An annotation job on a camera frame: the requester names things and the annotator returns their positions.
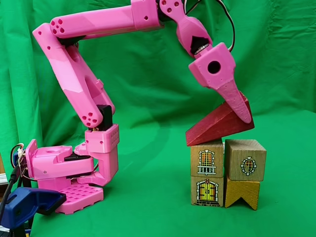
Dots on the blue clamp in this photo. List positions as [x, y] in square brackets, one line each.
[22, 205]

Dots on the red wooden wedge block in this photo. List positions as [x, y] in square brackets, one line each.
[212, 128]

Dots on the white paper stack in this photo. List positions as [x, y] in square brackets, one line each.
[3, 178]

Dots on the green cloth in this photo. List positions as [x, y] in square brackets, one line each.
[158, 111]

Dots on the wooden cube balcony window print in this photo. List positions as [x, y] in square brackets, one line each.
[207, 160]

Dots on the wooden cube oval window print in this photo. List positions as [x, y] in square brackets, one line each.
[247, 163]

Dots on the yellow notched wooden block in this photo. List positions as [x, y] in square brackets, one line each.
[240, 191]

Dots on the controller circuit board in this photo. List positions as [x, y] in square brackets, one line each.
[21, 161]

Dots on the wooden cube door print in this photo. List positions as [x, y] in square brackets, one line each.
[207, 191]

